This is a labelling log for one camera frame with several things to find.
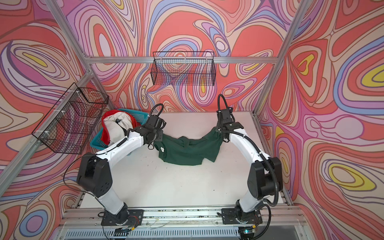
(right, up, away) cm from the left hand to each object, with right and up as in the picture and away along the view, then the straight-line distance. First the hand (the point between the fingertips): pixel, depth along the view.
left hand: (159, 132), depth 91 cm
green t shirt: (+16, -12, +2) cm, 20 cm away
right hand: (+41, +2, -2) cm, 41 cm away
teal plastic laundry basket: (-40, -7, +2) cm, 41 cm away
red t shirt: (-36, -2, +4) cm, 36 cm away
